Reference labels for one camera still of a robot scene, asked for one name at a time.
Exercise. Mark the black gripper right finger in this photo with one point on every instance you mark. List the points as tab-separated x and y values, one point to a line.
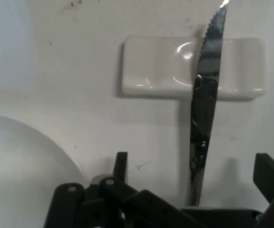
272	178

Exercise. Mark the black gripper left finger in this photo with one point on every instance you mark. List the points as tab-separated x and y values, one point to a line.
99	202

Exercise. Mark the silver serrated table knife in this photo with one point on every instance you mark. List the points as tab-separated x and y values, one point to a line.
208	107

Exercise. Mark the white ceramic cutlery rest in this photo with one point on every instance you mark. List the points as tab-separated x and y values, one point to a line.
151	66

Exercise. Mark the white round plate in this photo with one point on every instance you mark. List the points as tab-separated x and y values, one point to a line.
20	166

